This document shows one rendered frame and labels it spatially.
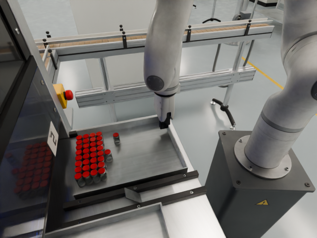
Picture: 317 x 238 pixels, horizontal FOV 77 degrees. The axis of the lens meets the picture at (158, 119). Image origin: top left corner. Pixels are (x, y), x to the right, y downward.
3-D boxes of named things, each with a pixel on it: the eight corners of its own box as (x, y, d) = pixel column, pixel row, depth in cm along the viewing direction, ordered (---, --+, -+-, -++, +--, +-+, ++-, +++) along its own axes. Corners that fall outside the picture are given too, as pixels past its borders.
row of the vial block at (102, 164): (101, 182, 61) (97, 174, 58) (98, 140, 74) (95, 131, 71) (108, 181, 62) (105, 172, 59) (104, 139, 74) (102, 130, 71)
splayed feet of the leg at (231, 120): (230, 131, 200) (234, 121, 190) (208, 102, 235) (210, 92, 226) (237, 130, 201) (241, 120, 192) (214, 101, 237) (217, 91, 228)
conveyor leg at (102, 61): (112, 134, 187) (94, 57, 135) (111, 127, 193) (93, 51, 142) (121, 132, 189) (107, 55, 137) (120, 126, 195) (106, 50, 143)
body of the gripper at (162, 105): (150, 80, 66) (150, 106, 74) (158, 97, 59) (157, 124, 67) (171, 77, 68) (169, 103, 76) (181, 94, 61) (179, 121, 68)
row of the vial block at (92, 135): (93, 184, 61) (90, 176, 58) (92, 141, 74) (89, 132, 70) (100, 182, 61) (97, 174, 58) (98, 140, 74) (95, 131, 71)
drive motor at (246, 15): (246, 36, 168) (252, 18, 159) (229, 25, 189) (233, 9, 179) (259, 34, 171) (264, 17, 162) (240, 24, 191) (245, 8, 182)
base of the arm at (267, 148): (277, 137, 78) (299, 99, 66) (300, 180, 64) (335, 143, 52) (228, 136, 79) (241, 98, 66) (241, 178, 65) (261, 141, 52)
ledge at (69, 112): (35, 136, 78) (33, 132, 77) (40, 115, 88) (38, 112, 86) (72, 129, 81) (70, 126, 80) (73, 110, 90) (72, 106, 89)
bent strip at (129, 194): (128, 207, 56) (125, 197, 52) (126, 197, 58) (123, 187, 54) (175, 194, 59) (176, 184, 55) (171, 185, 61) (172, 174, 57)
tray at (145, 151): (76, 201, 57) (73, 195, 55) (79, 136, 76) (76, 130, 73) (187, 174, 64) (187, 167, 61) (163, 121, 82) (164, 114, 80)
